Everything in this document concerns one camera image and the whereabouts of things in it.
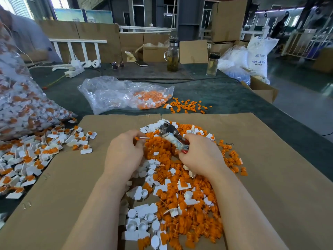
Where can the person's right hand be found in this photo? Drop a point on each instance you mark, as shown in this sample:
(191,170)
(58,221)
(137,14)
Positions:
(203,156)

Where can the person's left hand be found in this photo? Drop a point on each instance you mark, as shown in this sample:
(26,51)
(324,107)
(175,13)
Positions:
(122,156)

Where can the orange white plastic piece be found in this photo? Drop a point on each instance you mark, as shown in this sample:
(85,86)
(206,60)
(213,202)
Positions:
(86,151)
(91,135)

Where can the pile of orange and white parts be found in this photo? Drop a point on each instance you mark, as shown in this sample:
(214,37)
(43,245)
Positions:
(182,203)

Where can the pile of assembled white-orange parts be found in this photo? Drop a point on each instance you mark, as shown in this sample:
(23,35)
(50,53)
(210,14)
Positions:
(30,156)

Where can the person's left forearm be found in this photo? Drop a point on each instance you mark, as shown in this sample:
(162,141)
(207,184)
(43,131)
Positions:
(93,218)

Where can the person's right forearm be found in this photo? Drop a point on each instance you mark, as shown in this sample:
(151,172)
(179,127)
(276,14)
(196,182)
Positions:
(247,221)

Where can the scatter of orange offcuts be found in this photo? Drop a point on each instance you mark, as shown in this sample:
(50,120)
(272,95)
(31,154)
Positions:
(187,105)

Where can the small clear plastic bag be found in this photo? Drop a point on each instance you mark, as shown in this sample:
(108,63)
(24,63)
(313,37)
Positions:
(107,94)

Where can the open brown cardboard box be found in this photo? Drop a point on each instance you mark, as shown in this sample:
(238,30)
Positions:
(261,91)

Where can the glass bottle with black lid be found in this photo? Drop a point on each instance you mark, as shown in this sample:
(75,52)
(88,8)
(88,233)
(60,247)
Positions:
(213,64)

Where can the black phone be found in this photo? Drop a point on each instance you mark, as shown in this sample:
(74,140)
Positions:
(141,64)

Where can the clear blue plastic bag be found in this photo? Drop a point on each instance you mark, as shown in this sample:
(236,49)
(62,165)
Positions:
(234,66)

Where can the white power strip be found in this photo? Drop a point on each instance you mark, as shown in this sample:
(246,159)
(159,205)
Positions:
(75,70)

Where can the flat brown cardboard panel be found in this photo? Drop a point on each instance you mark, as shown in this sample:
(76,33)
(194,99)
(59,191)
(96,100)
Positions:
(194,51)

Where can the glass tea jar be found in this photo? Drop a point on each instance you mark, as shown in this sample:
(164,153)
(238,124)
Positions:
(172,53)

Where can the open cardboard box with paper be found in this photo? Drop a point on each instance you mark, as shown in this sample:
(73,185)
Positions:
(154,53)

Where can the large clear bag of seals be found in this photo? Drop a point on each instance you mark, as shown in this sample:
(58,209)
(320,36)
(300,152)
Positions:
(25,104)

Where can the white woven sack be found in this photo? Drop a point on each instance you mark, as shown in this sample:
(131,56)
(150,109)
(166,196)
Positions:
(262,54)

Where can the row of upright cardboard sheets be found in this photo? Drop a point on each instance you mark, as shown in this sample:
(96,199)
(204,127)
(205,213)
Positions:
(110,34)

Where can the dark steel pillar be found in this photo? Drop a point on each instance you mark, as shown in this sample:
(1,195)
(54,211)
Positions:
(190,19)

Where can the tall brown cardboard box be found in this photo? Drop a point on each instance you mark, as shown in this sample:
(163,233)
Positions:
(229,20)

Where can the white metal rack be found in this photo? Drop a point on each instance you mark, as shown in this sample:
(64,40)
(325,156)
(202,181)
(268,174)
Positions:
(308,44)

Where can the white railing frame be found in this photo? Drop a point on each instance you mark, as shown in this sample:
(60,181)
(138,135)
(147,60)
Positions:
(78,41)

